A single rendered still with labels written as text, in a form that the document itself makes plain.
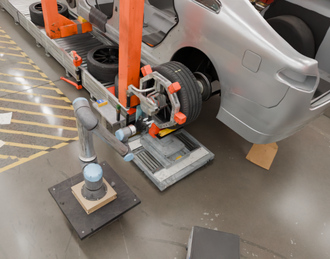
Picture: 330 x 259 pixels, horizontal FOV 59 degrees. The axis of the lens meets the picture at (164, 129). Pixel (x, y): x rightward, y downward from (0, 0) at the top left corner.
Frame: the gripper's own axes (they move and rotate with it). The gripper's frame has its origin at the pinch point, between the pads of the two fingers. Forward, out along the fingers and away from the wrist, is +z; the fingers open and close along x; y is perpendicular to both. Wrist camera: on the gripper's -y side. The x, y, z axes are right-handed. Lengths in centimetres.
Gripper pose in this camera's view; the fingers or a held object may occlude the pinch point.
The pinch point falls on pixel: (151, 119)
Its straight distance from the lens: 268.7
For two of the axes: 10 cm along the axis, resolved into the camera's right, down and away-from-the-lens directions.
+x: 6.4, 5.6, -5.2
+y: -1.1, 7.4, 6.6
